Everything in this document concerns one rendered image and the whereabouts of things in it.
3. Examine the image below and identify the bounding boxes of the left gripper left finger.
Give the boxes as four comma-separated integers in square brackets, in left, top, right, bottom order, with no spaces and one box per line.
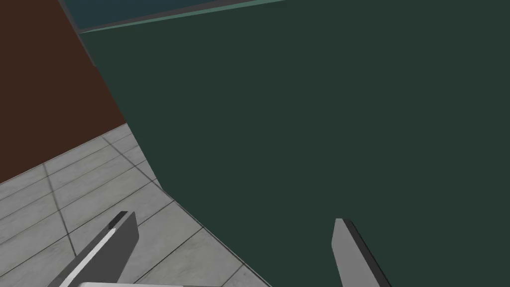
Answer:
[47,211,140,287]

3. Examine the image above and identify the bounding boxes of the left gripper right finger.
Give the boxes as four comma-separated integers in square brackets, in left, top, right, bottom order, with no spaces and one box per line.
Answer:
[331,217,393,287]

